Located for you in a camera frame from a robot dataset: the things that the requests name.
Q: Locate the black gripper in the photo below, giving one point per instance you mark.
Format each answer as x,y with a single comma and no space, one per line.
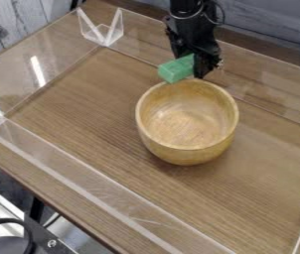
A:
190,34

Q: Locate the green rectangular block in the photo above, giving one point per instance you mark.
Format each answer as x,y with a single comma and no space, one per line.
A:
177,69

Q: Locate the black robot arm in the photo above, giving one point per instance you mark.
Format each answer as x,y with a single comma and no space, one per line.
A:
186,7

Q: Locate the brown wooden bowl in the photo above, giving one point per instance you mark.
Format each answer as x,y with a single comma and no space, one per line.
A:
186,120

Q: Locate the black table leg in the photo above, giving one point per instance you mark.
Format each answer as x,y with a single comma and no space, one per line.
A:
36,210

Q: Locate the clear acrylic corner bracket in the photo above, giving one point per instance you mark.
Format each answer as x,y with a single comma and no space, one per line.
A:
100,34

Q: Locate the clear acrylic tray enclosure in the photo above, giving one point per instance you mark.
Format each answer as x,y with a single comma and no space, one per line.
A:
69,144

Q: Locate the black metal base plate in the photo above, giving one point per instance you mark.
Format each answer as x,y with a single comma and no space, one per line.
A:
27,242

